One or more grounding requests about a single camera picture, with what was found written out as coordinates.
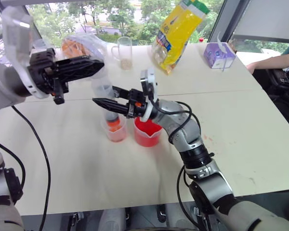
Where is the person's bare hand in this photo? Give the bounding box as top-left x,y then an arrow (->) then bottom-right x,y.
246,61 -> 259,74

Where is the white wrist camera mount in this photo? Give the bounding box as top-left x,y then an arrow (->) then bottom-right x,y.
1,6 -> 51,100
139,67 -> 160,122

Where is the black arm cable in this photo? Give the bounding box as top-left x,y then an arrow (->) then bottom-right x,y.
0,141 -> 26,184
11,105 -> 52,231
148,100 -> 216,231

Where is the clear bag of orange snacks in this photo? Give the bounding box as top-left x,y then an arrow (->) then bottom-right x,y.
61,35 -> 89,59

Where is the black strap buckle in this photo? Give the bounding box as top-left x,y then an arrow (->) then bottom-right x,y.
156,204 -> 167,223
68,211 -> 84,228

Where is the cup full of red liquid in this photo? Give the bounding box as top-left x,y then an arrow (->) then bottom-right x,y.
133,116 -> 163,147

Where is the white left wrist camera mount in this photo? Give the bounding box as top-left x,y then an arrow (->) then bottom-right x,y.
1,6 -> 51,100

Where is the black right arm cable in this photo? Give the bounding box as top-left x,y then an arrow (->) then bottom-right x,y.
148,100 -> 216,231

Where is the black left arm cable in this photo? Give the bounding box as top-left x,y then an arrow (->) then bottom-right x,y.
11,105 -> 52,231
0,141 -> 26,184

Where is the small clear measuring cup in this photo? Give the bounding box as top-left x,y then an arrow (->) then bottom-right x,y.
100,117 -> 129,143

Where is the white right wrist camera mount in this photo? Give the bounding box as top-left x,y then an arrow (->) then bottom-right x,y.
139,67 -> 160,122

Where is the grey window frame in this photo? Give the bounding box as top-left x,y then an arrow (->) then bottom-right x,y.
207,0 -> 289,45

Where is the person's dark clothed body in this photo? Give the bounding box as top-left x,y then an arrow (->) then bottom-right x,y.
251,42 -> 289,138

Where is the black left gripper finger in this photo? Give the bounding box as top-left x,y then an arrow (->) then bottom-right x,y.
55,59 -> 105,83
53,55 -> 92,68

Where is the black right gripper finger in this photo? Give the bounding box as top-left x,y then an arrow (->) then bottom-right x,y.
92,97 -> 130,115
111,86 -> 132,99

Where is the grey rounded robot leg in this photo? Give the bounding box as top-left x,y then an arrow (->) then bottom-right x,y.
96,208 -> 126,231

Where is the clear glass mug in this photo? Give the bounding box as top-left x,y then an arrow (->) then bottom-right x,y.
110,36 -> 133,71

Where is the yellow snack bag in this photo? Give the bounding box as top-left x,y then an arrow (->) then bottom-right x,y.
151,0 -> 211,77

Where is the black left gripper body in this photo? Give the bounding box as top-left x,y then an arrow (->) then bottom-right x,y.
27,48 -> 69,105

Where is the purple tissue box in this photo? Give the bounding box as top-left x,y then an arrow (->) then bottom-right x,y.
203,31 -> 237,73

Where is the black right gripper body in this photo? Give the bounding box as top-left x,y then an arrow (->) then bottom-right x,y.
126,89 -> 149,119

